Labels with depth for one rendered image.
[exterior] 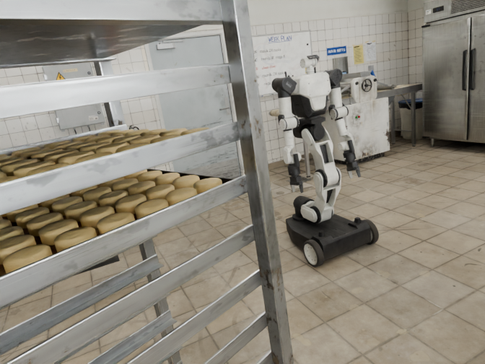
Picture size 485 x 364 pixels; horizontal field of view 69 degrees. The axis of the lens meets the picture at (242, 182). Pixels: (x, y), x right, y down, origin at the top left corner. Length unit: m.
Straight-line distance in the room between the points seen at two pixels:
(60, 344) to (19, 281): 0.09
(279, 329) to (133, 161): 0.42
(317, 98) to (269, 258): 2.12
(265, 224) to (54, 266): 0.32
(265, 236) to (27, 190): 0.36
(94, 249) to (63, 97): 0.18
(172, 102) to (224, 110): 0.75
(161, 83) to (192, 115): 4.52
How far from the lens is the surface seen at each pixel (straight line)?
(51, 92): 0.43
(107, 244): 0.47
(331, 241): 2.71
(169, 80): 0.50
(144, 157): 0.47
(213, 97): 5.11
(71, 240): 0.49
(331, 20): 6.21
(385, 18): 6.97
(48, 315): 0.95
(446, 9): 5.86
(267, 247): 0.62
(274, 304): 0.68
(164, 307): 1.10
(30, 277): 0.45
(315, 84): 2.64
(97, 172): 0.45
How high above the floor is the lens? 1.40
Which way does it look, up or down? 16 degrees down
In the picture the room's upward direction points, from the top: 9 degrees counter-clockwise
